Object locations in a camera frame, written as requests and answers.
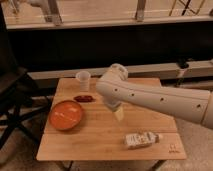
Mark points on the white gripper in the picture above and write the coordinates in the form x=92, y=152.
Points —
x=115, y=106

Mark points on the black chair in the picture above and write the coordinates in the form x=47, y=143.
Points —
x=12, y=98

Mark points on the clear plastic cup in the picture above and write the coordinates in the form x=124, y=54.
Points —
x=83, y=77

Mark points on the dark red snack wrapper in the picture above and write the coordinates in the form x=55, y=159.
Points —
x=84, y=98

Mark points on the white plastic bottle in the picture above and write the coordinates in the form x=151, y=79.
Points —
x=142, y=140

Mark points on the orange ceramic bowl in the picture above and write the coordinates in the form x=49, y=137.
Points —
x=65, y=115

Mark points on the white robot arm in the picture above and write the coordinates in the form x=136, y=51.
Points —
x=192, y=105

